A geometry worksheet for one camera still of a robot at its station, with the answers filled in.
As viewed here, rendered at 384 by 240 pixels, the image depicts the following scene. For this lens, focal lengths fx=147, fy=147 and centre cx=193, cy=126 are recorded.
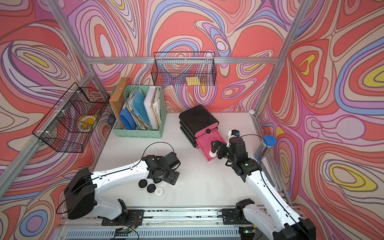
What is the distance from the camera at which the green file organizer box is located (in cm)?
→ 92

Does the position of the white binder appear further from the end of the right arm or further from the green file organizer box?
the end of the right arm

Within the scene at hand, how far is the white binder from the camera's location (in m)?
0.93
